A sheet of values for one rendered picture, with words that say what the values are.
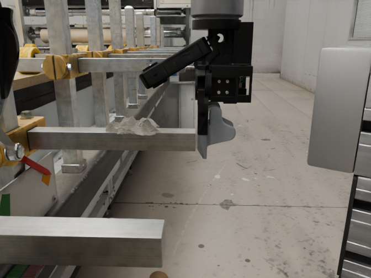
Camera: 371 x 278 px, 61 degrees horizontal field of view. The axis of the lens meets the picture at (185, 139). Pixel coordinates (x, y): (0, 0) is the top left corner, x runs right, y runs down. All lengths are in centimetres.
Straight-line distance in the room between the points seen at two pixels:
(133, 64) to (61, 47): 15
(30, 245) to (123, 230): 8
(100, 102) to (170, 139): 52
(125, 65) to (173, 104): 245
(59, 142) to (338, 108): 42
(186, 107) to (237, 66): 261
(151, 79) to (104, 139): 12
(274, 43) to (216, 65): 905
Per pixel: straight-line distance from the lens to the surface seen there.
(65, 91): 75
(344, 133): 25
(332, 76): 25
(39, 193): 61
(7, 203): 53
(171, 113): 320
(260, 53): 945
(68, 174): 80
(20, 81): 99
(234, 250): 170
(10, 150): 48
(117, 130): 50
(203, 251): 167
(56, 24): 74
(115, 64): 75
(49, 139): 55
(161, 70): 48
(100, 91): 99
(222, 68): 46
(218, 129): 49
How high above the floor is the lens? 100
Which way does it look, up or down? 17 degrees down
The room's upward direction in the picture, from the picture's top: straight up
